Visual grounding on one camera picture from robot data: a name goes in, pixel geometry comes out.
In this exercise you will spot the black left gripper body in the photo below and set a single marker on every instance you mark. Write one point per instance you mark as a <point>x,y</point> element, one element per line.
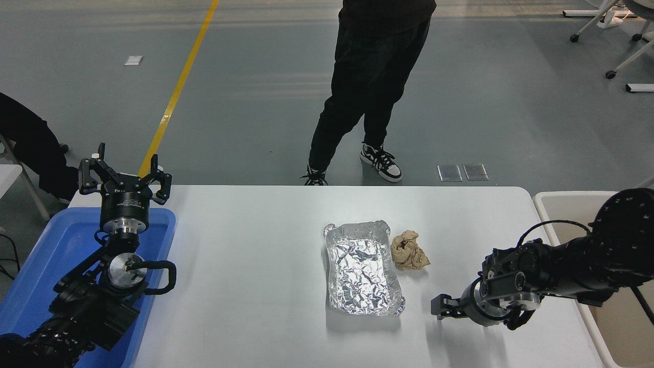
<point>125,202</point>

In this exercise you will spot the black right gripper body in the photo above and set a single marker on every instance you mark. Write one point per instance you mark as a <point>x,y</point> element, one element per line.
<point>466,314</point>

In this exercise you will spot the crinkled foil tray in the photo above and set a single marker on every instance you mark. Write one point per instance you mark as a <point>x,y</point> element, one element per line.
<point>360,266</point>

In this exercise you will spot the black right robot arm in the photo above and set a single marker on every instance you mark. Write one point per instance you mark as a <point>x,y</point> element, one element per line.
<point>577,260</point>

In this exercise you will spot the clear floor plate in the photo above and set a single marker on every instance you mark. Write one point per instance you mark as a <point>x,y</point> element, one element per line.
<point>475,172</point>
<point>449,173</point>

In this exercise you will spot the seated person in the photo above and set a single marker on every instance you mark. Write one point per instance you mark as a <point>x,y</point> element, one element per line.
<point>30,148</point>

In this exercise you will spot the crumpled tan paper ball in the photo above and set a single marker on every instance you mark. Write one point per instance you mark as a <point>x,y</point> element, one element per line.
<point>409,251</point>

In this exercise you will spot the white chair with grey legs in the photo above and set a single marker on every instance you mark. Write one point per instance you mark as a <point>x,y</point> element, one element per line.
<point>7,179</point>

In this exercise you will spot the blue plastic tray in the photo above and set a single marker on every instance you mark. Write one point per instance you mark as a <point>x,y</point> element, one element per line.
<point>46,255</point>

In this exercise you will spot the white floor label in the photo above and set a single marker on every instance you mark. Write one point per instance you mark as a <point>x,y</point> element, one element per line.
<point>133,60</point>

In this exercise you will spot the large pale bin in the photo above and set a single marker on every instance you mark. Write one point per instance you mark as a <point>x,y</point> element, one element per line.
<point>567,209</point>

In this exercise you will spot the standing person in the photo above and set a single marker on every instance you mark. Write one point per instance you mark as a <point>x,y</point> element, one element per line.
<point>368,76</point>

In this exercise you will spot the short white bar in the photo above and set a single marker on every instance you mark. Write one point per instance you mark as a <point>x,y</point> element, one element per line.
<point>639,88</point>

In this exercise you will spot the long white table foot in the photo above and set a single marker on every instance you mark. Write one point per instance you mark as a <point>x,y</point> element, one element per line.
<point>577,13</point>

